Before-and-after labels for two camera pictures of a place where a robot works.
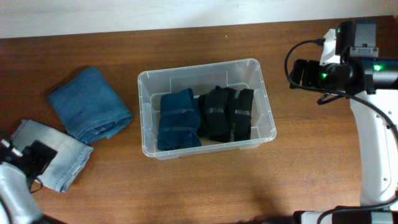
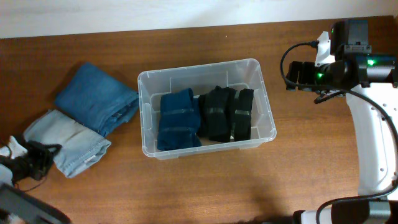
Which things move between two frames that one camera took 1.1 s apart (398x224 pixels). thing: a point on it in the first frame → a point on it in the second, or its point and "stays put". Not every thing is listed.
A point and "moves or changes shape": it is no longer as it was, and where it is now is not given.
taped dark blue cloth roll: [179, 122] stays put
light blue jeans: [71, 157] moves or changes shape
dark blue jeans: [87, 107] moves or changes shape
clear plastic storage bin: [242, 74] stays put
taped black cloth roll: [242, 116] stays put
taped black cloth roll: [214, 113] stays put
